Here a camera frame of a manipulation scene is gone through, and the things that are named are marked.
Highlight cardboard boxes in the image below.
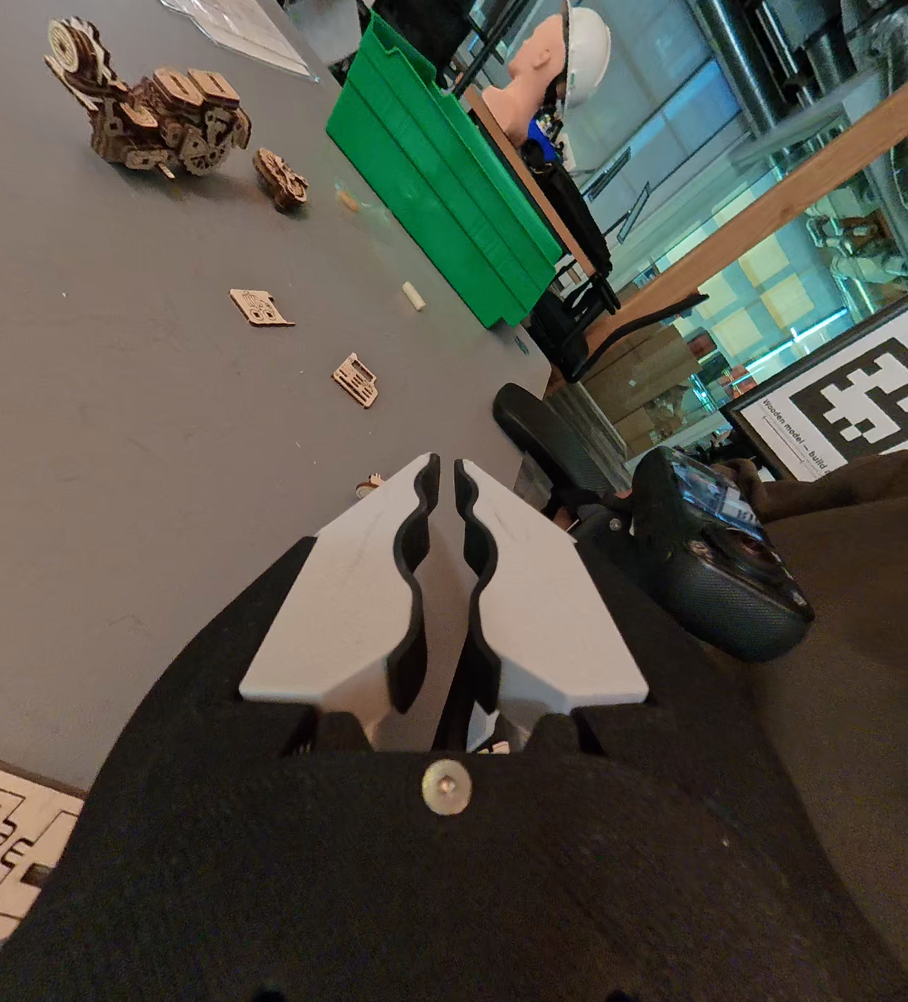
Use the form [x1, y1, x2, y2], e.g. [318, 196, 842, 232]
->
[581, 324, 707, 457]

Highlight flat wooden cutout piece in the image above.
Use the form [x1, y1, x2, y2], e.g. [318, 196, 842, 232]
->
[229, 289, 297, 328]
[331, 353, 380, 410]

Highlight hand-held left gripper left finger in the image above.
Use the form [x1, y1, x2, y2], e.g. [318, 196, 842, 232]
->
[238, 451, 441, 751]

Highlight clear plastic sleeve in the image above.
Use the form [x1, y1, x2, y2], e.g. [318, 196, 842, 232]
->
[160, 0, 320, 82]

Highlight wooden beam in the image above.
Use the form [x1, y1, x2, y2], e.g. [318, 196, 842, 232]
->
[548, 69, 908, 392]

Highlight mannequin head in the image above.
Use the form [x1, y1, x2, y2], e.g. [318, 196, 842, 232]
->
[481, 13, 569, 147]

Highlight large wooden model vehicle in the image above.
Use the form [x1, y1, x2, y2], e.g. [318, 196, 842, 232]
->
[44, 17, 253, 181]

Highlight wooden table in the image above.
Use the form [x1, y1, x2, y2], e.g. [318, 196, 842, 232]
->
[461, 85, 601, 280]

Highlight white hard hat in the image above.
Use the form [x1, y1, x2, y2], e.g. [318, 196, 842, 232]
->
[559, 3, 614, 175]

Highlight laser-cut plywood sheet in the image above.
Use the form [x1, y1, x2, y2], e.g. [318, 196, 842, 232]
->
[0, 750, 85, 953]

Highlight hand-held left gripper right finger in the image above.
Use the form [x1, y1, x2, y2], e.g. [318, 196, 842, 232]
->
[453, 459, 650, 748]

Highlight black office chair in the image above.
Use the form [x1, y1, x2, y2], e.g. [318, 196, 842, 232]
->
[528, 266, 711, 386]
[492, 383, 632, 519]

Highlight silver ventilation ducts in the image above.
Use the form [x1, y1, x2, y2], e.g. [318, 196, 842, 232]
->
[689, 0, 908, 271]

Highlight framed marker sign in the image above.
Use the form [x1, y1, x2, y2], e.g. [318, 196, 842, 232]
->
[719, 285, 908, 483]

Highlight small wooden gear assembly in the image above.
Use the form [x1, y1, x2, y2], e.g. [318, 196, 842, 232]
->
[254, 147, 311, 212]

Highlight grey desk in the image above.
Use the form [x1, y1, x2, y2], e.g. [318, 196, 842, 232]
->
[0, 0, 555, 1002]

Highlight green plastic storage bin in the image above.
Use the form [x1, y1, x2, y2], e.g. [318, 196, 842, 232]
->
[326, 9, 565, 330]

